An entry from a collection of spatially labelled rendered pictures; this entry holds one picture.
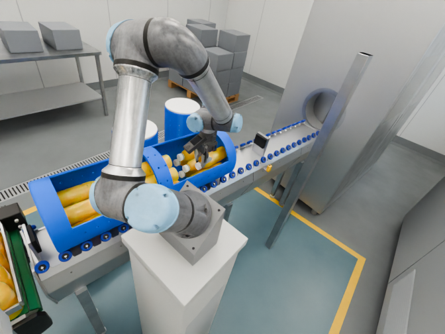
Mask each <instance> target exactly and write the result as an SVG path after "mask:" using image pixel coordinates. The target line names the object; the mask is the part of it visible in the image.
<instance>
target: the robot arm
mask: <svg viewBox="0 0 445 334"><path fill-rule="evenodd" d="M106 49H107V52H108V53H109V58H110V59H111V61H112V62H113V69H114V70H115V71H116V73H117V74H118V76H119V78H118V84H117V95H116V101H115V113H114V119H113V130H112V137H111V147H110V154H109V164H108V165H107V166H106V167H104V168H103V169H102V171H101V175H100V176H99V177H98V178H97V179H95V182H94V183H92V185H91V187H90V190H89V201H90V204H91V206H92V208H93V209H94V210H95V211H96V212H98V213H99V214H101V215H103V216H105V217H107V218H109V219H116V220H118V221H122V222H124V223H128V224H129V225H130V226H131V227H133V228H134V229H136V230H137V231H141V232H143V233H151V234H152V233H173V234H174V235H176V236H178V237H180V238H183V239H192V238H195V237H198V236H199V235H201V234H202V233H204V232H205V230H206V229H207V227H208V226H209V223H210V221H211V214H212V212H211V205H210V203H209V201H208V199H207V198H206V197H205V196H204V195H203V194H201V193H200V192H196V191H194V190H184V191H182V192H179V191H175V190H172V189H169V188H167V187H165V186H162V185H159V184H147V183H145V180H146V173H145V172H144V171H143V169H142V157H143V151H144V141H145V134H146V124H147V118H148V108H149V102H150V92H151V86H152V83H153V82H155V81H156V80H157V79H158V74H159V69H160V68H171V69H173V70H175V71H177V72H178V74H179V75H180V76H181V77H182V78H183V79H186V80H187V81H188V82H189V83H190V85H191V87H192V88H193V89H194V90H195V92H196V94H197V95H198V96H199V98H200V100H201V101H202V102H203V103H202V105H203V106H202V107H201V108H200V109H198V110H197V111H196V112H194V113H192V114H191V115H190V116H188V118H187V120H186V124H187V127H188V129H189V130H190V131H192V132H194V133H198V132H200V133H199V134H198V135H197V136H195V137H194V138H193V139H191V140H190V141H189V142H188V143H187V144H185V145H184V146H183V148H184V149H185V151H186V152H187V153H188V154H191V153H192V152H193V151H194V154H195V161H196V162H198V161H199V157H200V156H201V167H202V168H204V167H205V165H206V164H207V163H208V162H210V161H211V160H212V158H211V157H209V153H208V152H211V151H213V152H214V151H216V150H217V144H218V142H217V141H216V137H217V131H223V132H230V133H238V132H240V130H241V128H242V116H241V114H238V113H233V112H232V109H231V108H230V106H229V104H228V102H227V100H226V98H225V96H224V94H223V92H222V90H221V88H220V86H219V84H218V82H217V80H216V78H215V76H214V74H213V72H212V70H211V68H210V66H209V63H210V59H209V56H208V54H207V52H206V50H205V48H204V46H203V45H202V44H201V42H200V41H199V40H198V38H197V37H196V36H195V35H194V34H193V33H192V32H191V31H190V30H189V29H188V28H187V27H185V26H184V25H183V24H181V23H180V22H178V21H176V20H175V19H172V18H169V17H154V18H147V19H135V20H134V19H127V20H124V21H121V22H118V23H115V24H114V25H113V26H112V27H111V28H110V29H109V31H108V33H107V37H106ZM215 145H216V149H215Z"/></svg>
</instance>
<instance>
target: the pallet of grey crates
mask: <svg viewBox="0 0 445 334"><path fill-rule="evenodd" d="M186 27H187V28H188V29H189V30H190V31H191V32H192V33H193V34H194V35H195V36H196V37H197V38H198V40H199V41H200V42H201V44H202V45H203V46H204V48H205V50H206V52H207V54H208V56H209V59H210V63H209V66H210V68H211V70H212V72H213V74H214V76H215V78H216V80H217V82H218V84H219V86H220V88H221V90H222V92H223V94H224V96H225V98H226V100H227V102H228V104H229V103H232V102H235V101H238V96H239V90H240V84H241V79H242V73H243V69H244V65H245V61H246V56H247V51H248V45H249V41H250V34H246V33H244V32H240V31H238V30H234V29H230V30H220V32H219V41H217V35H218V29H216V23H212V22H209V21H206V20H203V19H187V24H186ZM179 86H180V87H182V88H183V89H186V90H187V97H188V98H190V99H191V98H193V97H197V96H198V95H197V94H196V92H195V90H194V89H193V88H192V87H191V85H190V83H189V82H188V81H187V80H186V79H183V78H182V77H181V76H180V75H179V74H178V72H177V71H175V70H173V69H171V68H169V80H168V87H170V88H173V87H179Z"/></svg>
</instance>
